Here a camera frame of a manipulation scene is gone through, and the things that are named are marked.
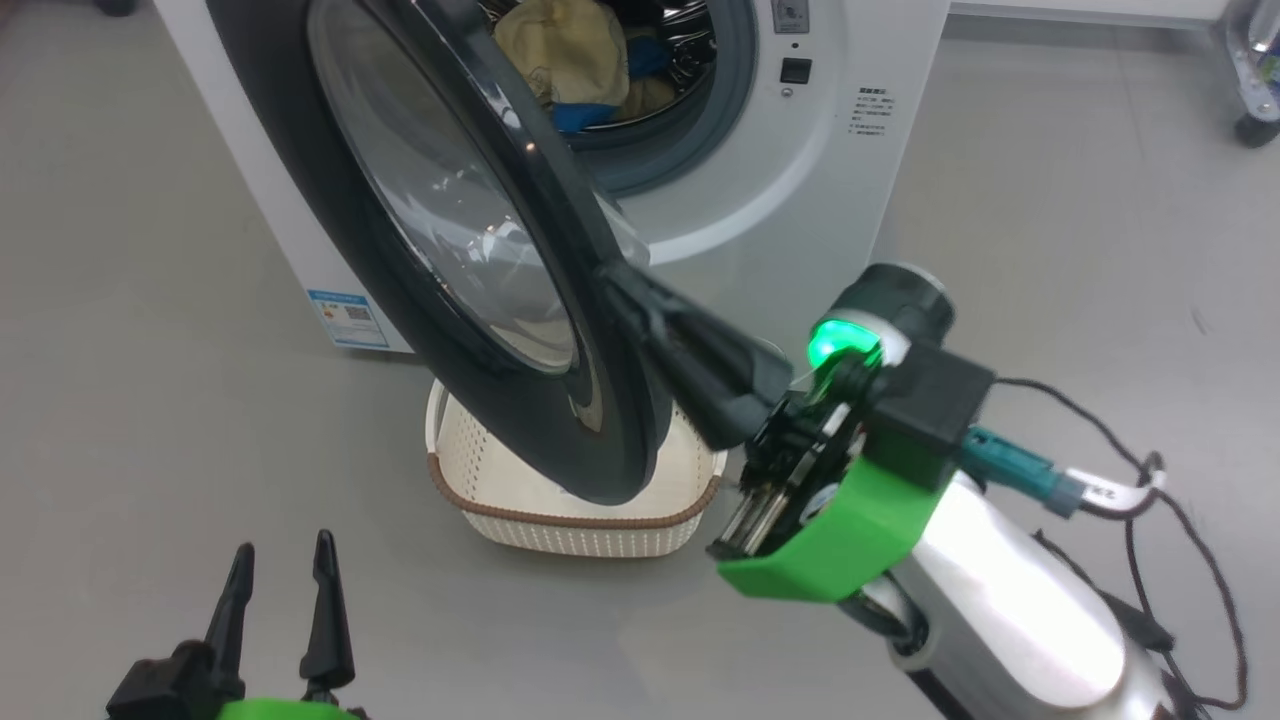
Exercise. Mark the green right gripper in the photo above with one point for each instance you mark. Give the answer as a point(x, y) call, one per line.
point(830, 550)

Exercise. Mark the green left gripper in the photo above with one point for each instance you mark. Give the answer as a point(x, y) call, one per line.
point(290, 712)

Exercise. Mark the black round glass washer door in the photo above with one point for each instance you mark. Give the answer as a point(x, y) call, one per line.
point(560, 440)

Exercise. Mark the cream printed garment blue trim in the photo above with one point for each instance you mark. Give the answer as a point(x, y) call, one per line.
point(560, 45)
point(590, 115)

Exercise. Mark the white front-load washing machine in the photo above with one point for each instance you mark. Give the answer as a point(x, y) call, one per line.
point(800, 200)

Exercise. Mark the cream perforated laundry basket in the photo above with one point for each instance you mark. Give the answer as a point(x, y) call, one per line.
point(600, 530)

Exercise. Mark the blue energy label sticker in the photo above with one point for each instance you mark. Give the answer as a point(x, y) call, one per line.
point(348, 320)

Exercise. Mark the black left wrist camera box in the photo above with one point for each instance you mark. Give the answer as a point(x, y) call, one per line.
point(160, 690)

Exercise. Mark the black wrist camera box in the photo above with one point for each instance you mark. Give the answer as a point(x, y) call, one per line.
point(160, 690)
point(920, 410)

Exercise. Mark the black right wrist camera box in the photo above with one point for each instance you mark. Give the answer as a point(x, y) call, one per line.
point(920, 410)

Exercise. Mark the metal cart frame with caster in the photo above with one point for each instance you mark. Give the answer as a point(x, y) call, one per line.
point(1255, 130)

